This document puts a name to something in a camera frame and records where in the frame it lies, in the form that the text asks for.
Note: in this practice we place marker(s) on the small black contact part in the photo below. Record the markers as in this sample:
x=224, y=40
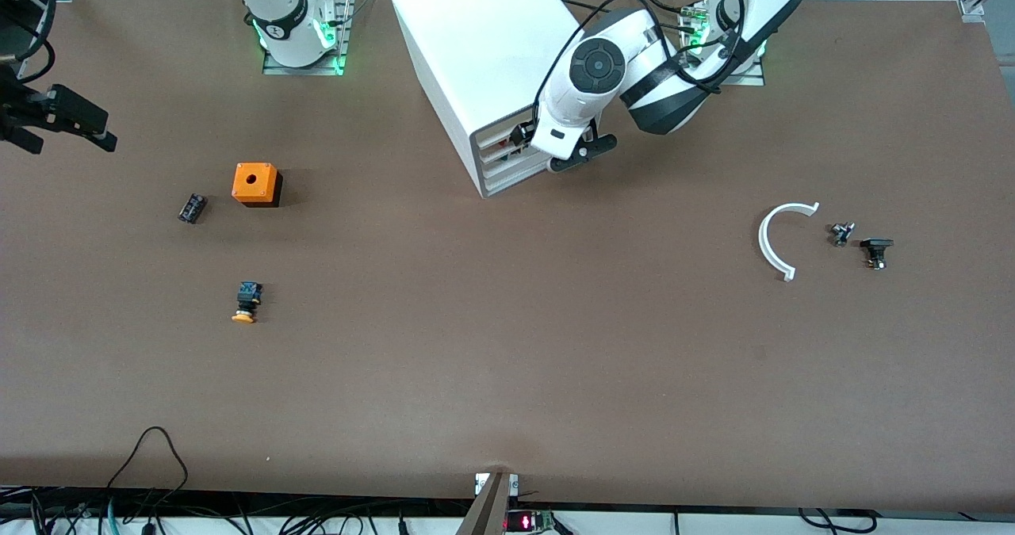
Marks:
x=876, y=246

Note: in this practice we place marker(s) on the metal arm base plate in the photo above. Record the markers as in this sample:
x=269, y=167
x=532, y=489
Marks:
x=749, y=81
x=301, y=70

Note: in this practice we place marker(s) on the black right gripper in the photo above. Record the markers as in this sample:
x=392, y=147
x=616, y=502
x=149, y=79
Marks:
x=22, y=107

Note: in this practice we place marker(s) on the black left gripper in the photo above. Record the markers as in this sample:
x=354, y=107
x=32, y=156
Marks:
x=521, y=134

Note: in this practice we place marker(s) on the red display module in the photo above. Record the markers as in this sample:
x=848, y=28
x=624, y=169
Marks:
x=523, y=521

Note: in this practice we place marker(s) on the white curved plastic arc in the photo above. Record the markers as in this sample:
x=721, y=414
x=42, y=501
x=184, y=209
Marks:
x=763, y=240

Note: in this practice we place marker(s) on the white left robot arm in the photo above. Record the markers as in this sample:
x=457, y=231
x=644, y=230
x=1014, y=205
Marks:
x=599, y=67

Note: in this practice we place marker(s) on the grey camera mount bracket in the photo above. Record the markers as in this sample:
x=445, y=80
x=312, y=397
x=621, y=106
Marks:
x=488, y=511

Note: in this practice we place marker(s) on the small black terminal block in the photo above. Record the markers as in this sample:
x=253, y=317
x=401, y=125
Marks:
x=192, y=208

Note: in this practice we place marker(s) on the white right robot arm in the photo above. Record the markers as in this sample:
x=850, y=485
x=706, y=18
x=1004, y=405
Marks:
x=285, y=28

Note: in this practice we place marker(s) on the yellow push button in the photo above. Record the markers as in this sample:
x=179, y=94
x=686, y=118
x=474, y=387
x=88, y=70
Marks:
x=247, y=297

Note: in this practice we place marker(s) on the orange button box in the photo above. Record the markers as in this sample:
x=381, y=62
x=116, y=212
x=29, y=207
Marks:
x=252, y=182

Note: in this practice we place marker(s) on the small grey metal part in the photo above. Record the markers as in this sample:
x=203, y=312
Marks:
x=841, y=234

